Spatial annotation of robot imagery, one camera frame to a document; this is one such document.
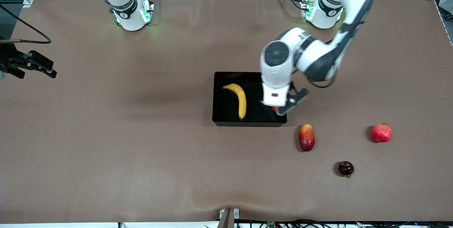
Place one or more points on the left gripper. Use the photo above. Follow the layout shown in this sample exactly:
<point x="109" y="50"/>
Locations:
<point x="270" y="112"/>

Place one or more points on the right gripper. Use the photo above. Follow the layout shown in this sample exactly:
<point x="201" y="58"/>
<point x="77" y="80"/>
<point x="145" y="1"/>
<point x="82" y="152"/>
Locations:
<point x="10" y="60"/>

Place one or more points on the yellow banana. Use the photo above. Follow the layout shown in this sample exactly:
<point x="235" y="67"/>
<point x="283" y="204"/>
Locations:
<point x="241" y="100"/>

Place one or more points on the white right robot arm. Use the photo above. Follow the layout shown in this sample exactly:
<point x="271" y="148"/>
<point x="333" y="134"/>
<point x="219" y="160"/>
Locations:
<point x="124" y="8"/>

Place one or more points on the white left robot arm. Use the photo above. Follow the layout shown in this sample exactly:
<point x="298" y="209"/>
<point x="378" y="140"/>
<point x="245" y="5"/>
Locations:
<point x="318" y="54"/>

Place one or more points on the red yellow mango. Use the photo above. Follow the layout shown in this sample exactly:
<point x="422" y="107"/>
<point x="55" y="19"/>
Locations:
<point x="306" y="138"/>

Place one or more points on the black plastic tray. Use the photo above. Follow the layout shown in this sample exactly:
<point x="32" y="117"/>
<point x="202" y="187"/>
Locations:
<point x="226" y="118"/>

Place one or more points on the dark purple mangosteen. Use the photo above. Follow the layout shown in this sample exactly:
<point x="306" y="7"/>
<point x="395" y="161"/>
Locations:
<point x="345" y="168"/>

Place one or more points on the red pomegranate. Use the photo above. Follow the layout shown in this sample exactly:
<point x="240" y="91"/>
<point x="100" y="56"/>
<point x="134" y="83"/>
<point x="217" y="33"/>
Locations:
<point x="382" y="133"/>

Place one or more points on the table cover mat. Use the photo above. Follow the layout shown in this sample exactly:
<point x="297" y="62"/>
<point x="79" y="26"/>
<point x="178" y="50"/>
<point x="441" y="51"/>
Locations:
<point x="141" y="150"/>

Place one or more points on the metal bracket at table edge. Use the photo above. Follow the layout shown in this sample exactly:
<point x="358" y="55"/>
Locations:
<point x="228" y="219"/>

